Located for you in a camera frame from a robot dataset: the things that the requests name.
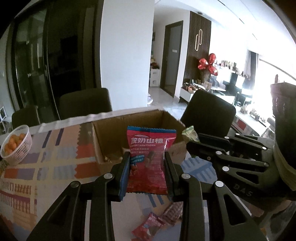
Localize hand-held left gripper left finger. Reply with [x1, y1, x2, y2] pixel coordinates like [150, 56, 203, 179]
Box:
[26, 151, 131, 241]

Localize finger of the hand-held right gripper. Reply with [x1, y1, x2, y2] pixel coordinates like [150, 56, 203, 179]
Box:
[186, 141, 287, 200]
[198, 133, 274, 153]

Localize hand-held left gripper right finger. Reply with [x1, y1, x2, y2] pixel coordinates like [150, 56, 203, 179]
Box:
[164, 151, 268, 241]

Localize red snack packet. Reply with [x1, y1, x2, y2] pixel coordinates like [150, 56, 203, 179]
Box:
[126, 126, 176, 195]
[131, 212, 167, 241]

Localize green snack packet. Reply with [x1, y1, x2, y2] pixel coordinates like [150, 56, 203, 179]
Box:
[181, 126, 200, 142]

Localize brown cardboard box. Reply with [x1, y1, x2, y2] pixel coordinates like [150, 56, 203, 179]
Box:
[38, 105, 190, 174]

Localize silver beige snack packet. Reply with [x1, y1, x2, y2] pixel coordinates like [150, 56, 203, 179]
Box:
[104, 155, 123, 163]

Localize black dining chair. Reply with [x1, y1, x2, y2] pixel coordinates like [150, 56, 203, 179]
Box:
[180, 89, 237, 139]
[58, 88, 113, 121]
[11, 105, 41, 129]

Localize brown striped snack packet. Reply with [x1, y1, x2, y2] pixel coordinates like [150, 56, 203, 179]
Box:
[159, 201, 184, 226]

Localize patterned tablecloth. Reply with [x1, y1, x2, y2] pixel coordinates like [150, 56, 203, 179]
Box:
[0, 125, 252, 241]

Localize red foil balloons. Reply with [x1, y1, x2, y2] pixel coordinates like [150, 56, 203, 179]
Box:
[198, 53, 219, 76]

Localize white shelf unit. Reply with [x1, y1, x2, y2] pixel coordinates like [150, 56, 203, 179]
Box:
[149, 58, 160, 87]

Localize dark hall door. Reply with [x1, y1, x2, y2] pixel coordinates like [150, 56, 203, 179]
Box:
[159, 20, 184, 98]

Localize white plastic basket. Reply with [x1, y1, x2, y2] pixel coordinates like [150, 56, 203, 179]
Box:
[0, 125, 33, 166]

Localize pile of oranges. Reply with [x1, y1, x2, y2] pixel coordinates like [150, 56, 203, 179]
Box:
[3, 133, 26, 154]

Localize glass sliding doors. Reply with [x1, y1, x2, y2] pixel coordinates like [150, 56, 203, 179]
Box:
[5, 0, 103, 114]

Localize slatted wooden wall panel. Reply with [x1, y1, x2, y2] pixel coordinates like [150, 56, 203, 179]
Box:
[184, 11, 212, 86]

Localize white loop wall ornament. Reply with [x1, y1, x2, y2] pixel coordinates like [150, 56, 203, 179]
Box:
[195, 29, 203, 52]

